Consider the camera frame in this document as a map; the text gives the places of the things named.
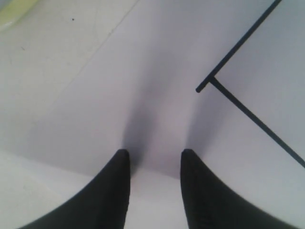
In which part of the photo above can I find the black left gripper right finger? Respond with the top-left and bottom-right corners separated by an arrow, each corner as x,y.
180,149 -> 293,229

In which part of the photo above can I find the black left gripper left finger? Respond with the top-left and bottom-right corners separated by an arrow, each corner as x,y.
24,149 -> 130,229

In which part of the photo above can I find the white paint tray blue paint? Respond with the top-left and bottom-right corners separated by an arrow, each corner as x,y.
0,0 -> 38,32

